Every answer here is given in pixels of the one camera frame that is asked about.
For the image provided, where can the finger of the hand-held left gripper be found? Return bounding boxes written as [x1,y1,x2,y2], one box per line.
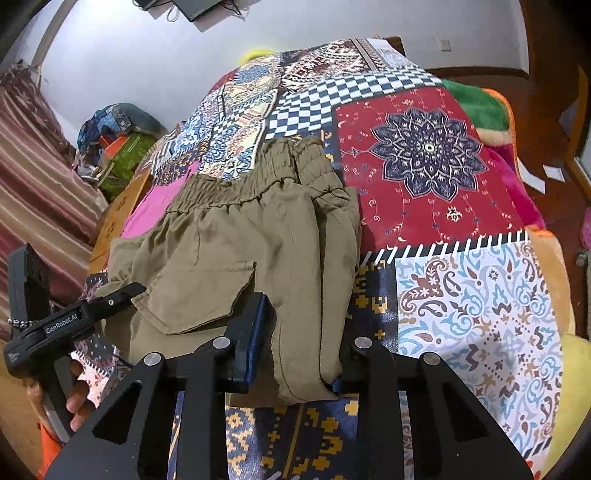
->
[82,281,147,322]

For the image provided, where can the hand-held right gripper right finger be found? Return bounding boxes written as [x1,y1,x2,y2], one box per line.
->
[330,336,536,480]

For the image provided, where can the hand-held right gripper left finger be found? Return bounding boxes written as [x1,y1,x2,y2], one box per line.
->
[44,291,278,480]

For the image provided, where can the olive green pants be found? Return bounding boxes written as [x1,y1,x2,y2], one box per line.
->
[104,136,363,407]

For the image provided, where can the person's left hand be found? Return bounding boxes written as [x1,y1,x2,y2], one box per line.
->
[65,359,100,433]

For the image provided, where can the wooden headboard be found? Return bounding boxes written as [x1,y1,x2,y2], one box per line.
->
[88,166,158,278]

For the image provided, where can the pink cloth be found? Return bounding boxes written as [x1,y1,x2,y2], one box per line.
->
[122,159,204,241]

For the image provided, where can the striped curtain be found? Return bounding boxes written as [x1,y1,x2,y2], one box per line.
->
[0,65,109,333]

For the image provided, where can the green bag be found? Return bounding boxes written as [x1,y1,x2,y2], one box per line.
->
[99,134,158,197]

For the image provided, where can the orange box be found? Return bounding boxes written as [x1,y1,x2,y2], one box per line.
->
[102,134,127,160]

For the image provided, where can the blue patterned bundle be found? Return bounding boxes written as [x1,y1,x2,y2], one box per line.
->
[78,104,162,148]

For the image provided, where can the pale yellow cloth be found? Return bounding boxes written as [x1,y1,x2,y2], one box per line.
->
[547,332,591,462]

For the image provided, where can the patchwork printed blanket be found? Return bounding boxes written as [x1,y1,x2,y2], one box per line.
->
[76,37,573,480]

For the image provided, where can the multicoloured fleece blanket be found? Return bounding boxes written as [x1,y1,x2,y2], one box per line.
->
[441,79,578,337]

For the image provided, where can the yellow pillow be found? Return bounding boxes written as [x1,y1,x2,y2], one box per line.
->
[242,46,280,65]

